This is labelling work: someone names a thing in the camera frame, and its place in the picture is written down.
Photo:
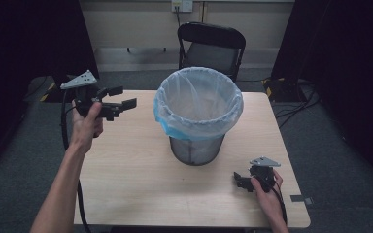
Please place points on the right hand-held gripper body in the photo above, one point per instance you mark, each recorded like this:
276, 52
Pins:
264, 176

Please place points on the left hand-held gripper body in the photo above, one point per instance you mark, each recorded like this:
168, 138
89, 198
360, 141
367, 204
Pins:
84, 93

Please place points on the black mesh trash can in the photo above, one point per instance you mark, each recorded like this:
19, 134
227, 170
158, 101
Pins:
195, 152

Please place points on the translucent blue bin liner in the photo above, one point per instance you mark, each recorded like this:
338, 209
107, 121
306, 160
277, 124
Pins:
197, 100

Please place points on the person's right hand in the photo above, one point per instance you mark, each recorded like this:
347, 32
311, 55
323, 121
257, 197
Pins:
267, 200

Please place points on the person's left hand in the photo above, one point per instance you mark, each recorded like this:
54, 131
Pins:
85, 129

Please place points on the grey tape strip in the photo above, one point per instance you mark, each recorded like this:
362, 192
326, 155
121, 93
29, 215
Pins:
301, 199

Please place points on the dark curtain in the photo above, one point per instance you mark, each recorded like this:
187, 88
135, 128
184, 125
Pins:
29, 42
346, 64

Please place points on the black folding chair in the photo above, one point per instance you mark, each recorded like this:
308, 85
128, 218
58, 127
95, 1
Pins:
212, 48

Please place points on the white wall socket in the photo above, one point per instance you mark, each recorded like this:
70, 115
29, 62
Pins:
181, 5

